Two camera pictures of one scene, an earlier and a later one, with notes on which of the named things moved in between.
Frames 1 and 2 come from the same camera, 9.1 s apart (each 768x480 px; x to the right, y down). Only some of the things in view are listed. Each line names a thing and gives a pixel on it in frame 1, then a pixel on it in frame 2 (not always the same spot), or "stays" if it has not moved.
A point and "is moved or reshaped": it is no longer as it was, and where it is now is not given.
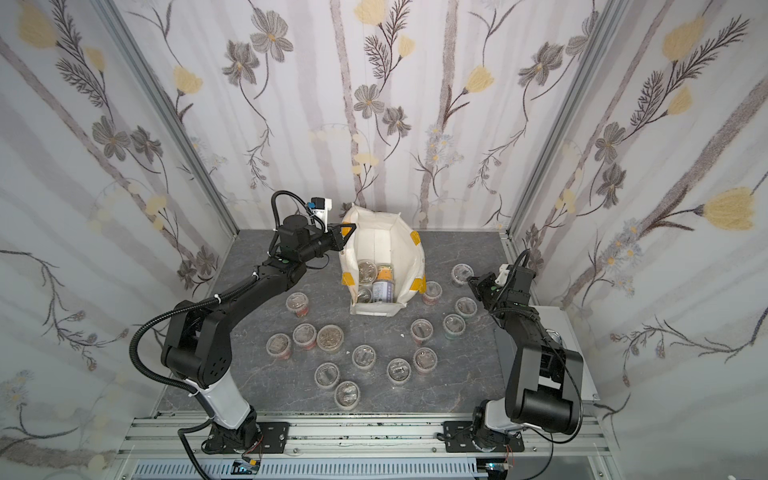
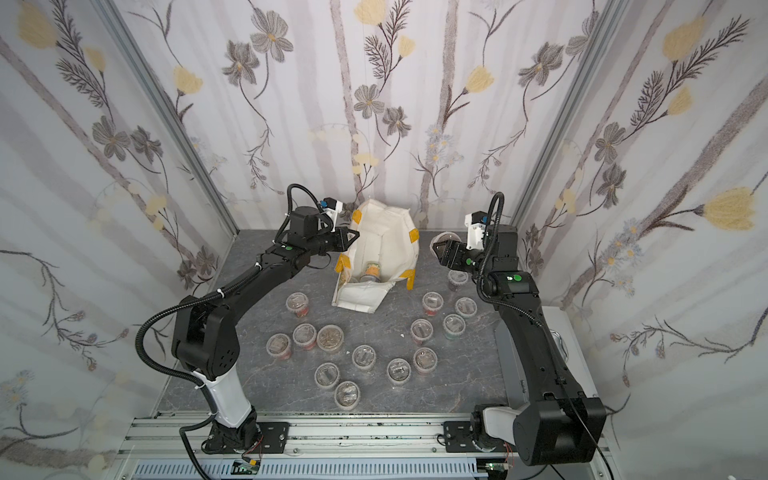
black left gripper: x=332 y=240 stays
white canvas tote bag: x=382 y=265 is moved or reshaped
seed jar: x=454 y=325 stays
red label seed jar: x=279 y=346 stays
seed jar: x=330 y=338 stays
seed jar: x=298 y=303 stays
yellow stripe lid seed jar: x=399 y=370 stays
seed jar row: x=364 y=356 stays
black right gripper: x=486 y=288 → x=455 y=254
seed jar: x=433 y=292 is moved or reshaped
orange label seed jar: x=385 y=272 → x=372 y=272
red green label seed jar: x=326 y=375 stays
